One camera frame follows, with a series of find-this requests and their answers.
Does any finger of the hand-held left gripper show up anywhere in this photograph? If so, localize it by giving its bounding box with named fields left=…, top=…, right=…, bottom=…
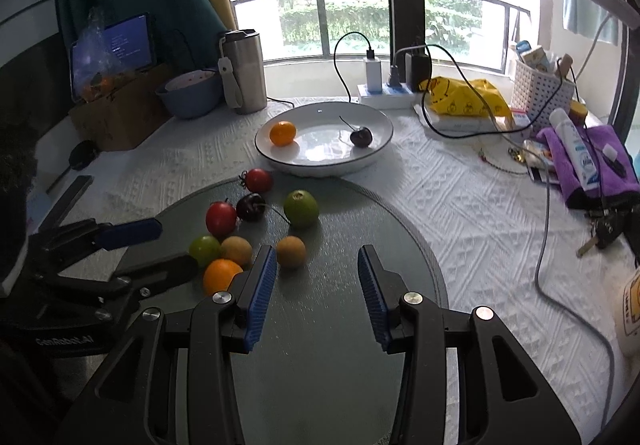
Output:
left=30, top=218, right=163, bottom=271
left=35, top=252, right=198, bottom=321

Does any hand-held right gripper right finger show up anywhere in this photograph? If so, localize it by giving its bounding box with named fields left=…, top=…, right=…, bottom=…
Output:
left=357, top=245, right=583, bottom=445

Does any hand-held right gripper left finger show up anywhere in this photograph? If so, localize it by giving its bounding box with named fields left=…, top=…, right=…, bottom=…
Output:
left=55, top=245, right=278, bottom=445

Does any orange mandarin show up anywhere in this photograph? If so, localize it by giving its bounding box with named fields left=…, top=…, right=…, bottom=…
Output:
left=269, top=121, right=297, bottom=148
left=203, top=258, right=244, bottom=296

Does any small green round fruit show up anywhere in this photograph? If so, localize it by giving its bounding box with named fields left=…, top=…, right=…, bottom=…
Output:
left=188, top=235, right=222, bottom=268

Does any yellow-brown round fruit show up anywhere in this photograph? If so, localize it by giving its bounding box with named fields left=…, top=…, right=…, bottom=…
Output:
left=220, top=236, right=254, bottom=267
left=276, top=236, right=307, bottom=269

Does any red cherry tomato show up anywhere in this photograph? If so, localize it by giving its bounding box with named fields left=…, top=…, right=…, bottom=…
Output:
left=205, top=201, right=238, bottom=236
left=239, top=168, right=274, bottom=193

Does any dark cherry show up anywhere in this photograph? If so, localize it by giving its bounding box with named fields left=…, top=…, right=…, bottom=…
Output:
left=339, top=115, right=373, bottom=148
left=235, top=193, right=292, bottom=226

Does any large green round fruit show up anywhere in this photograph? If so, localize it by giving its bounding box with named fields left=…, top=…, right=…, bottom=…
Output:
left=284, top=190, right=320, bottom=229

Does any white plate with dark rim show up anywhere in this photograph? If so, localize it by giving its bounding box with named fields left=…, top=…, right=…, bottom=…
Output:
left=255, top=101, right=394, bottom=177

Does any round glass board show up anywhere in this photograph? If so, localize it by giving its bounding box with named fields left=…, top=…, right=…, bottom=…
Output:
left=115, top=176, right=449, bottom=445

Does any black hand mirror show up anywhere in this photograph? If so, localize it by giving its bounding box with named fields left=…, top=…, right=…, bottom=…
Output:
left=46, top=140, right=99, bottom=194

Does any white textured tablecloth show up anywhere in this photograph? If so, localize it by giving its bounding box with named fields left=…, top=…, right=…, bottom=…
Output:
left=30, top=97, right=640, bottom=426

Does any cardboard box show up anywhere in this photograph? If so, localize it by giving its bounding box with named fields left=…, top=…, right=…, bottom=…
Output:
left=67, top=65, right=177, bottom=152

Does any blue bowl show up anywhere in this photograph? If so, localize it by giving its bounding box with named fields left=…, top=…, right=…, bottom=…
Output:
left=156, top=69, right=224, bottom=120

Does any flat white box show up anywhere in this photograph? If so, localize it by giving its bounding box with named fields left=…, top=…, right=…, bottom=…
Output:
left=414, top=104, right=532, bottom=136

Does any tablet with blue screen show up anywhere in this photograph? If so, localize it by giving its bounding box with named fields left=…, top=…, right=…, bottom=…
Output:
left=70, top=13, right=157, bottom=102

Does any white power strip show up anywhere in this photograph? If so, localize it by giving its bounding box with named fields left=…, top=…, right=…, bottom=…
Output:
left=357, top=82, right=427, bottom=108

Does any yellow plastic bag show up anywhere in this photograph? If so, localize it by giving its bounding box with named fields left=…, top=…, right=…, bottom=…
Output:
left=419, top=77, right=514, bottom=126

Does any white charger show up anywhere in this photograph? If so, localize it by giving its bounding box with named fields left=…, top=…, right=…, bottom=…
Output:
left=363, top=57, right=382, bottom=88

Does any black power adapter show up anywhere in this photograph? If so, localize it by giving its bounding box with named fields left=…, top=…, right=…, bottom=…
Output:
left=404, top=52, right=431, bottom=86

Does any bunch of keys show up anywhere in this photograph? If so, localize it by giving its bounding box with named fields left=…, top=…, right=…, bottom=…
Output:
left=576, top=207, right=640, bottom=260

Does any white tube bottle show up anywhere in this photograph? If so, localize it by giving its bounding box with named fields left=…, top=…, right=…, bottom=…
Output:
left=549, top=108, right=601, bottom=192

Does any white mug with yellow print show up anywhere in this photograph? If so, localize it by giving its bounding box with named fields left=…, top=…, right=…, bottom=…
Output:
left=604, top=269, right=640, bottom=360

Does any white plastic basket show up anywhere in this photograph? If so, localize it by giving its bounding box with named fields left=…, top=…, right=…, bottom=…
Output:
left=510, top=56, right=577, bottom=130

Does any purple cloth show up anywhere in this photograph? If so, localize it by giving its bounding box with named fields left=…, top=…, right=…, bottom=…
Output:
left=536, top=124, right=640, bottom=208

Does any small carton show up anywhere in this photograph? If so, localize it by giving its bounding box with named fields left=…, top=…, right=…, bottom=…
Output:
left=520, top=45, right=549, bottom=74

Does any white desk lamp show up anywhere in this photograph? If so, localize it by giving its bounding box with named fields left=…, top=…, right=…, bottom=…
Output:
left=571, top=0, right=640, bottom=93

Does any grey cable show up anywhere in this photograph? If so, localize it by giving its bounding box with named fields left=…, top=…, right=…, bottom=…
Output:
left=534, top=169, right=616, bottom=432

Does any beaded string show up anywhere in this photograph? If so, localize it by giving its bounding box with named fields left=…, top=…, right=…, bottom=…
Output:
left=477, top=149, right=527, bottom=174

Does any steel tumbler with strap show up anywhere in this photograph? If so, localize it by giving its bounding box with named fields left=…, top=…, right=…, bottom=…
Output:
left=218, top=29, right=268, bottom=115

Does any black charger cable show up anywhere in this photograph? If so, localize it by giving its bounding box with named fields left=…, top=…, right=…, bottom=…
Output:
left=333, top=32, right=375, bottom=100

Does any black adapter cable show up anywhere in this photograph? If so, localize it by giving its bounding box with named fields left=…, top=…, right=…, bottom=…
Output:
left=391, top=43, right=561, bottom=186

